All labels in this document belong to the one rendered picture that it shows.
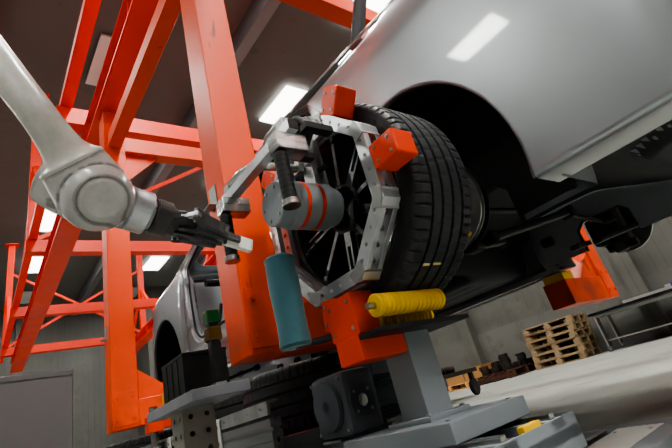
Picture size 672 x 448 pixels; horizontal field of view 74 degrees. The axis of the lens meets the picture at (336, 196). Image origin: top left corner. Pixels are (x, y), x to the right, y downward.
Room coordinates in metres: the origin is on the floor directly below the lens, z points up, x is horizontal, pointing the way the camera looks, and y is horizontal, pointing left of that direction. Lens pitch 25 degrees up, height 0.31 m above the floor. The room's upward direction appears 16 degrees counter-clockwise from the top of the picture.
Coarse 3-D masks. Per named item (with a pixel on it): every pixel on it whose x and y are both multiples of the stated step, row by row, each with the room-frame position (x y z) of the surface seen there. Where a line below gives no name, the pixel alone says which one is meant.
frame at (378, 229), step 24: (336, 120) 1.06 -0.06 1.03; (360, 144) 1.02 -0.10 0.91; (384, 192) 1.01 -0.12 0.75; (384, 216) 1.07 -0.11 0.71; (288, 240) 1.41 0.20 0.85; (384, 240) 1.09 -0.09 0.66; (360, 264) 1.11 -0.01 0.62; (312, 288) 1.29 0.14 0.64; (336, 288) 1.20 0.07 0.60; (360, 288) 1.20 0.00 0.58
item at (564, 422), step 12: (516, 420) 1.26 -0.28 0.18; (528, 420) 1.23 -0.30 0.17; (540, 420) 1.21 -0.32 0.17; (552, 420) 1.18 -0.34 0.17; (564, 420) 1.21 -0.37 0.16; (576, 420) 1.24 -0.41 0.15; (492, 432) 1.29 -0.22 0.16; (504, 432) 1.27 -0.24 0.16; (516, 432) 1.24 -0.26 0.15; (528, 432) 1.10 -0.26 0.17; (540, 432) 1.13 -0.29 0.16; (552, 432) 1.16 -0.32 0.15; (564, 432) 1.19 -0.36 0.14; (576, 432) 1.23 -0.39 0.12; (468, 444) 1.12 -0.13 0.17; (480, 444) 1.10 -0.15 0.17; (492, 444) 1.07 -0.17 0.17; (504, 444) 1.04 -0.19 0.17; (516, 444) 1.07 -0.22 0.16; (528, 444) 1.09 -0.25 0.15; (540, 444) 1.12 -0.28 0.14; (552, 444) 1.15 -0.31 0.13; (564, 444) 1.18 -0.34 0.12; (576, 444) 1.21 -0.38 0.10
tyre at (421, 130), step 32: (384, 128) 1.05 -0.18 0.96; (416, 128) 1.09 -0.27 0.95; (416, 160) 1.03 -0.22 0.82; (448, 160) 1.12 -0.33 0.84; (416, 192) 1.04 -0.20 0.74; (448, 192) 1.11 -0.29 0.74; (416, 224) 1.07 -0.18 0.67; (448, 224) 1.14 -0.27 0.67; (416, 256) 1.12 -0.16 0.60; (448, 256) 1.20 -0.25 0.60; (384, 288) 1.19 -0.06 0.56; (416, 288) 1.24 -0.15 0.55
